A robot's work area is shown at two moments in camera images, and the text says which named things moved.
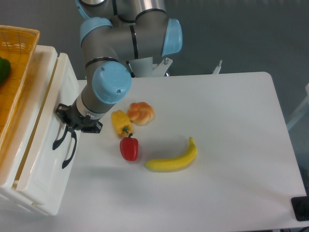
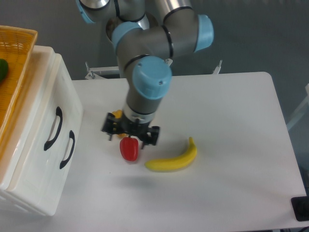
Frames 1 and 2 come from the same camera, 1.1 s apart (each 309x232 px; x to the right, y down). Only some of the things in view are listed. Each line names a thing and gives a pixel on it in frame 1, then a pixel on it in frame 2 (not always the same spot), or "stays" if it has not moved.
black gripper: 66,113 to 112,125
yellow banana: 167,165 stays
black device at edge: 300,206 stays
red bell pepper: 129,148 stays
